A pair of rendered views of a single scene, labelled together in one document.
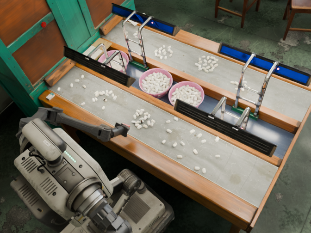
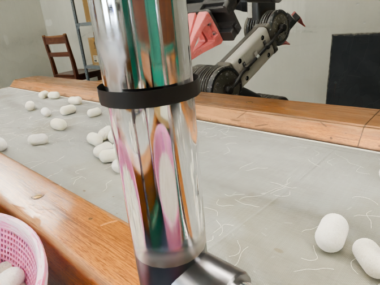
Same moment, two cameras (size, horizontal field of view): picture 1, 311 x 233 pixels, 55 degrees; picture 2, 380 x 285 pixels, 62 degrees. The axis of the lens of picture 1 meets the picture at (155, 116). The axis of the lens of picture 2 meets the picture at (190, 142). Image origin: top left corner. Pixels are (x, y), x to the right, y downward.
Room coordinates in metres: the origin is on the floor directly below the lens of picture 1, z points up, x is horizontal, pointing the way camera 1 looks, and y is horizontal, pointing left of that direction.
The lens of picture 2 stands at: (1.68, 0.18, 0.92)
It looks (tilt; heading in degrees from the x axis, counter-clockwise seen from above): 21 degrees down; 180
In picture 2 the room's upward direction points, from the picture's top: 5 degrees counter-clockwise
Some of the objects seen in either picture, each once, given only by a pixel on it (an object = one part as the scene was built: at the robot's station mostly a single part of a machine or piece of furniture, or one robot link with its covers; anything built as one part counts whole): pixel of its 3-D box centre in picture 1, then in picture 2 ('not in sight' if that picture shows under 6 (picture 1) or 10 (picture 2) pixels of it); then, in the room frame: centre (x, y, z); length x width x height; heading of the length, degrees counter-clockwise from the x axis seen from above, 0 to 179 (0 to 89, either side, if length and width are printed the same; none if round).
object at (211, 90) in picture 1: (184, 79); not in sight; (1.56, -0.29, 0.71); 1.81 x 0.05 x 0.11; 46
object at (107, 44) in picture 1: (93, 52); not in sight; (2.01, 0.42, 0.77); 0.33 x 0.15 x 0.01; 136
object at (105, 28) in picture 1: (112, 22); not in sight; (2.29, 0.23, 0.83); 0.30 x 0.06 x 0.07; 136
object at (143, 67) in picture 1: (140, 41); not in sight; (1.88, 0.00, 0.90); 0.20 x 0.19 x 0.45; 46
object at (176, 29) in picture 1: (143, 17); not in sight; (1.94, -0.05, 1.08); 0.62 x 0.08 x 0.07; 46
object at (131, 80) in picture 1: (96, 64); not in sight; (1.53, 0.33, 1.08); 0.62 x 0.08 x 0.07; 46
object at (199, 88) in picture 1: (186, 98); not in sight; (1.36, -0.26, 0.72); 0.27 x 0.27 x 0.10
